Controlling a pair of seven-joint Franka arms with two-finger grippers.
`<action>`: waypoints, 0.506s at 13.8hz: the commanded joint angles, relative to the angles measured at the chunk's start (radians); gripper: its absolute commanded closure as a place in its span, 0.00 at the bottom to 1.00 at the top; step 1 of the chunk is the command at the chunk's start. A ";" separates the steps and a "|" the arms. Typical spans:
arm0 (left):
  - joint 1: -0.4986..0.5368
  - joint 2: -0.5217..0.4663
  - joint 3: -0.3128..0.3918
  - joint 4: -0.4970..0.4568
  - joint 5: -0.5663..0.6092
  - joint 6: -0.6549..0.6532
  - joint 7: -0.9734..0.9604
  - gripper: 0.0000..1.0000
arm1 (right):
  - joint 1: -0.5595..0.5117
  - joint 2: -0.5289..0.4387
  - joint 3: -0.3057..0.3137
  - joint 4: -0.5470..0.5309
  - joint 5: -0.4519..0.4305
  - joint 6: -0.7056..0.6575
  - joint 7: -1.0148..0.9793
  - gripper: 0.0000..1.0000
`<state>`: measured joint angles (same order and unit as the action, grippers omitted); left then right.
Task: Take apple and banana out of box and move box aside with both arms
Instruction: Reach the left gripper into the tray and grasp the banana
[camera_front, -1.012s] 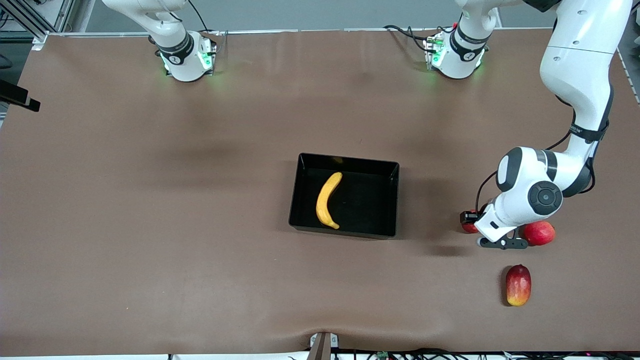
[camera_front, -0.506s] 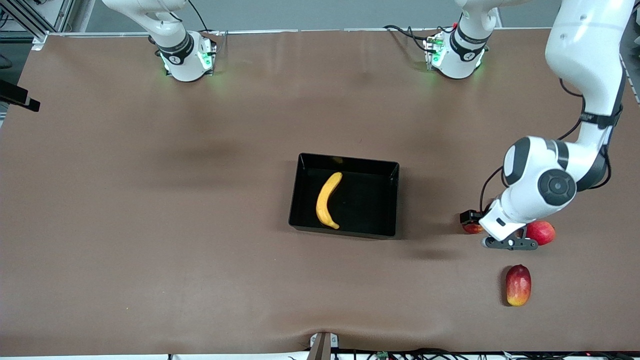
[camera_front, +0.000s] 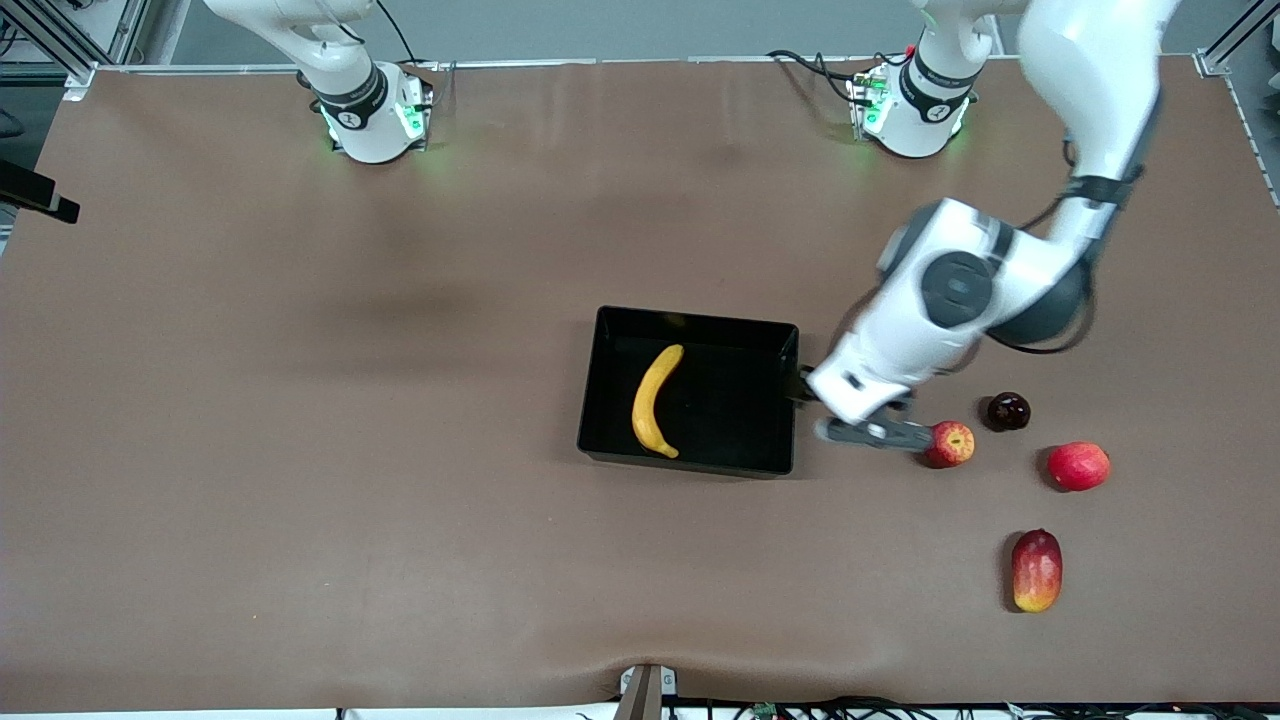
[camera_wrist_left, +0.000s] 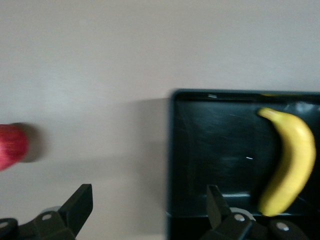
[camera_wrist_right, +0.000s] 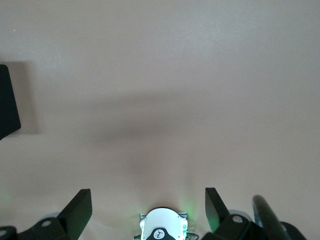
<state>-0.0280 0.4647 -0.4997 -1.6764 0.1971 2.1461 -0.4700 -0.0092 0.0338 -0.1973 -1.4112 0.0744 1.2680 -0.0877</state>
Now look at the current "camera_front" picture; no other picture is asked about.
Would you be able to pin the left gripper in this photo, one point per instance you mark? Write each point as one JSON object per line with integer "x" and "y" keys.
{"x": 802, "y": 387}

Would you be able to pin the small red yellow apple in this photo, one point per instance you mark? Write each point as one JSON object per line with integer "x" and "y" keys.
{"x": 952, "y": 445}

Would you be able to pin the black plastic tray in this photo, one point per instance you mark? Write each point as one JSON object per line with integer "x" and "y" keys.
{"x": 720, "y": 420}

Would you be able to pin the yellow banana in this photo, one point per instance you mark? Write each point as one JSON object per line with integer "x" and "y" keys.
{"x": 652, "y": 400}

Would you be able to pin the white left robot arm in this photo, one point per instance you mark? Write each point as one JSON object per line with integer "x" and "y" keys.
{"x": 1090, "y": 80}

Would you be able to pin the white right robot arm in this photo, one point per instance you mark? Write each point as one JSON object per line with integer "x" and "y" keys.
{"x": 365, "y": 120}

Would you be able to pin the dark purple plum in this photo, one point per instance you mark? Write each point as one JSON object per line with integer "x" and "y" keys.
{"x": 1009, "y": 412}

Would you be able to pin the red round apple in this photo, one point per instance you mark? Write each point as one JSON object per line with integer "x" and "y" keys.
{"x": 1079, "y": 467}

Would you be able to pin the red yellow mango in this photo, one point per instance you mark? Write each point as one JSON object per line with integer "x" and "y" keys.
{"x": 1037, "y": 572}

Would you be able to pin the brown table mat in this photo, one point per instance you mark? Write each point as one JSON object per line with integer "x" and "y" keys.
{"x": 400, "y": 500}

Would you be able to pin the aluminium frame with diagonal struts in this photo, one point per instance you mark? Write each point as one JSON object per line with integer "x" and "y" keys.
{"x": 75, "y": 60}

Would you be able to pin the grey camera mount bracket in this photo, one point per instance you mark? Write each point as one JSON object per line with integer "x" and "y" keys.
{"x": 645, "y": 690}

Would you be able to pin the silver table edge rail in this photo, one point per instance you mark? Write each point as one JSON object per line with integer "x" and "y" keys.
{"x": 600, "y": 62}

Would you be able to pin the aluminium corner frame post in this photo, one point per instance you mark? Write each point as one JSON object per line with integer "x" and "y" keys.
{"x": 1230, "y": 45}

